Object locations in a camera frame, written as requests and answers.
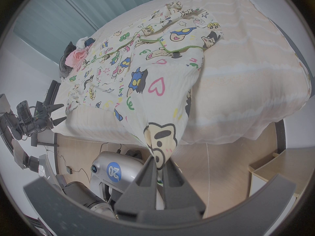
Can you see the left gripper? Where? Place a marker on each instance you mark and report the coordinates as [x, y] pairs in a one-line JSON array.
[[41, 125]]

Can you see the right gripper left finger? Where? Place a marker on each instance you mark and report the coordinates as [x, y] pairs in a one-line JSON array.
[[140, 195]]

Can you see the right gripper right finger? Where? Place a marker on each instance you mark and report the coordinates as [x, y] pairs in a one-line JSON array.
[[179, 195]]

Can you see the white printed pyjama top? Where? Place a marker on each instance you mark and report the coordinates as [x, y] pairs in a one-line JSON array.
[[147, 82]]

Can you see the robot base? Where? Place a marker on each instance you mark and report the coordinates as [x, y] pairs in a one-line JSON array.
[[101, 165]]

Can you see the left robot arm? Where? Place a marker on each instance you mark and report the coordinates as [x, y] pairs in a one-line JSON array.
[[23, 122]]

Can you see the pile of clothes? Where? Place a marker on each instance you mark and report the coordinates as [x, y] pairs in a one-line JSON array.
[[66, 58]]

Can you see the small black power adapter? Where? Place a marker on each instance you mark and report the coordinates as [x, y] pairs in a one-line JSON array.
[[69, 170]]

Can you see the pink garment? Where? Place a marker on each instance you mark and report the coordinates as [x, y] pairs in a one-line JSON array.
[[76, 56]]

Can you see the blue-green curtain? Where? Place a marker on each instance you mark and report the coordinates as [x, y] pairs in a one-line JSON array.
[[49, 31], [110, 4]]

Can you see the pale wooden bedside table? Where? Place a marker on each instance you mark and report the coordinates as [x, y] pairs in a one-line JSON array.
[[278, 166]]

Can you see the bed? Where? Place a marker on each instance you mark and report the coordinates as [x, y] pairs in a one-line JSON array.
[[246, 82]]

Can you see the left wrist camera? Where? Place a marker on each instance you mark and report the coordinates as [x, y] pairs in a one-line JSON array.
[[40, 108]]

